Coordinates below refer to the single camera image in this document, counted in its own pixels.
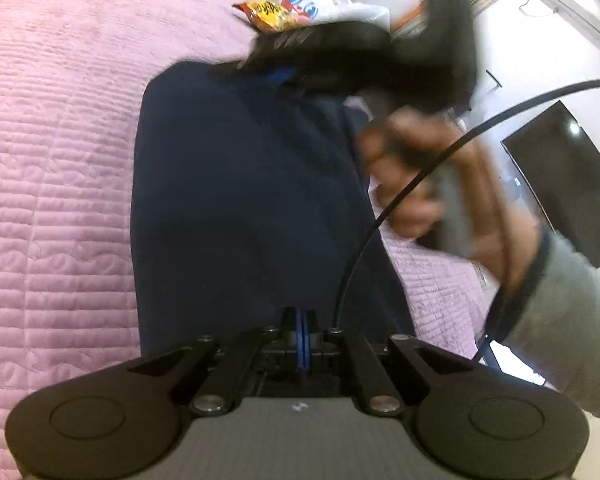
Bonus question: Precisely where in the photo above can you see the black television screen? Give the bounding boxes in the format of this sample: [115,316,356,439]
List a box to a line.
[500,100,600,270]

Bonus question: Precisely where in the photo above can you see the yellow red snack packet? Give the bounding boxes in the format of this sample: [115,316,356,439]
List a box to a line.
[232,0,315,35]

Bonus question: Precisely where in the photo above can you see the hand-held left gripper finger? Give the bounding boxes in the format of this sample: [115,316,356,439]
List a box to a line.
[129,309,302,417]
[302,309,475,417]

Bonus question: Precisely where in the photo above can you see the person's right forearm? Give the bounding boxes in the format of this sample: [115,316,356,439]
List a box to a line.
[490,227,600,428]

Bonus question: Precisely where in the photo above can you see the black cable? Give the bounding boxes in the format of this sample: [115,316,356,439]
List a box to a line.
[336,79,600,333]

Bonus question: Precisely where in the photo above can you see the dark navy garment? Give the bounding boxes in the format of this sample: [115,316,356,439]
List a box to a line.
[130,60,415,361]

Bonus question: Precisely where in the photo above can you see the person's right hand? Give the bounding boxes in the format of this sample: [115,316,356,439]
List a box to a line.
[357,106,545,288]

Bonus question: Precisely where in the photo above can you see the purple quilted bedspread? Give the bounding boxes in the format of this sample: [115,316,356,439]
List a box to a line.
[0,0,487,480]

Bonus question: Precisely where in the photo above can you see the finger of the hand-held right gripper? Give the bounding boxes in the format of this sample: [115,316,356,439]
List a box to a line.
[209,24,313,92]

